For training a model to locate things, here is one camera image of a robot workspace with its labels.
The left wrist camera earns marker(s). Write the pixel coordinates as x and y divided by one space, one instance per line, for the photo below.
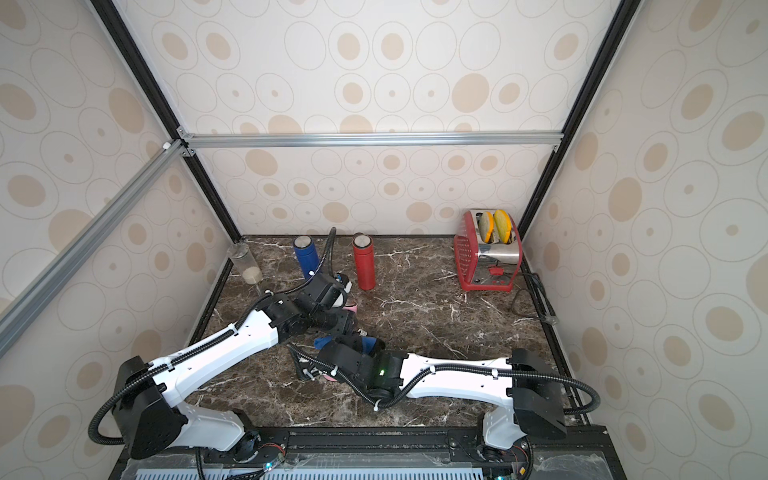
342 283

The left yellow toast slice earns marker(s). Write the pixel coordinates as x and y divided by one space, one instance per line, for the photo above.
486 226

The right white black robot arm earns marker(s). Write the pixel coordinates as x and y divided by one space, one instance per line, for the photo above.
530 399

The red polka dot toaster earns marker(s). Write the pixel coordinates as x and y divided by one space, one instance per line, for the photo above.
481 266

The red thermos bottle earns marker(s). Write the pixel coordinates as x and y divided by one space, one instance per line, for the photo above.
363 250

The blue thermos bottle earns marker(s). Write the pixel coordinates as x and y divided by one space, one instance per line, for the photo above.
306 255

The clear glass cup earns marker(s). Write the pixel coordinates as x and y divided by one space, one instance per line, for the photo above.
245 263

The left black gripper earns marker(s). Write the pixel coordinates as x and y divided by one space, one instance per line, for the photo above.
347 323

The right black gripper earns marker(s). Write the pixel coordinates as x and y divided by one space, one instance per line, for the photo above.
335 351

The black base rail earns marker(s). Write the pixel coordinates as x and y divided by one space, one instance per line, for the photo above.
390 453

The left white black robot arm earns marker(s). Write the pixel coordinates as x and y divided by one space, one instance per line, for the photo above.
148 412

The yellow toast slice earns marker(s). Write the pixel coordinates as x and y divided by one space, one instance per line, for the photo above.
503 226
486 226

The left diagonal aluminium rail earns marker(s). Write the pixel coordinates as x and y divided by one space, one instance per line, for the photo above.
24 310

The blue cloth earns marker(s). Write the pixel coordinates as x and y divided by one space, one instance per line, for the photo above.
364 344

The horizontal aluminium rail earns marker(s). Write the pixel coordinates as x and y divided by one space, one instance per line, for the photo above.
403 139

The right yellow toast slice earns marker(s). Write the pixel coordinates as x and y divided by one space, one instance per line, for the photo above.
503 226

